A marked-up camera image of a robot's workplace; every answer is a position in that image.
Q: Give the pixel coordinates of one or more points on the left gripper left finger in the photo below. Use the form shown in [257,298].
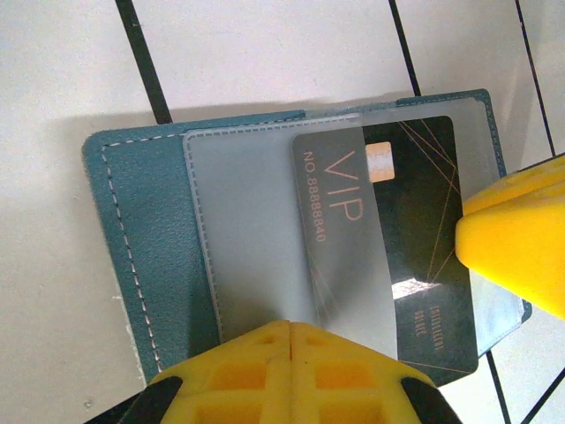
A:
[238,384]

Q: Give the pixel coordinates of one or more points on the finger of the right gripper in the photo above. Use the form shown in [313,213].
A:
[521,256]
[529,185]

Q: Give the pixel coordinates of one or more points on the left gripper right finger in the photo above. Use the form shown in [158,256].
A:
[348,384]

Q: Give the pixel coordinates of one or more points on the black VIP card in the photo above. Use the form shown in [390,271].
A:
[419,199]

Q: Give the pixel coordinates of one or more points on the teal leather card holder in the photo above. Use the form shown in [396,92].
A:
[154,229]

